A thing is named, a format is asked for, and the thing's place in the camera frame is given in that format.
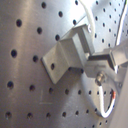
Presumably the grey metal cable clip bracket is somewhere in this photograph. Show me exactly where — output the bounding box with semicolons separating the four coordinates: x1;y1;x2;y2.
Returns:
42;25;95;84

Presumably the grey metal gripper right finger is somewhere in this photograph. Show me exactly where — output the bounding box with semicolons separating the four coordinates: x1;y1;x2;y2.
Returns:
112;42;128;66

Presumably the white cable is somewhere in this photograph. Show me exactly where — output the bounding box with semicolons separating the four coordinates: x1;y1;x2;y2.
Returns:
79;0;128;48

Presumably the thin white sensor wire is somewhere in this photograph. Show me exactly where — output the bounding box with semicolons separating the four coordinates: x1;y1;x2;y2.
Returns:
96;83;118;119

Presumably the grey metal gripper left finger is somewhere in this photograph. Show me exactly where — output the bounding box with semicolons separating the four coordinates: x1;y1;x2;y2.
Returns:
84;52;115;78

